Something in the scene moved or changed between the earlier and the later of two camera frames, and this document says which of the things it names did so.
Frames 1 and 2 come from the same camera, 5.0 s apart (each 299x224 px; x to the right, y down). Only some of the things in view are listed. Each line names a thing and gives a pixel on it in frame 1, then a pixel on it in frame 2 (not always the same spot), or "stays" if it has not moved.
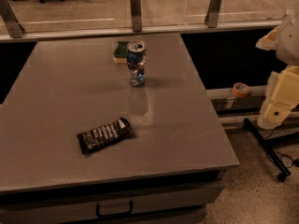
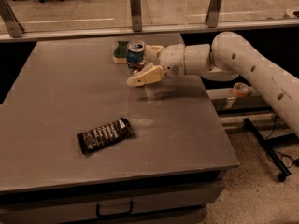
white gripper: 290,41 to 172,59
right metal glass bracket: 214,7 stays
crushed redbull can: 135,55 stays
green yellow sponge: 120,52 stays
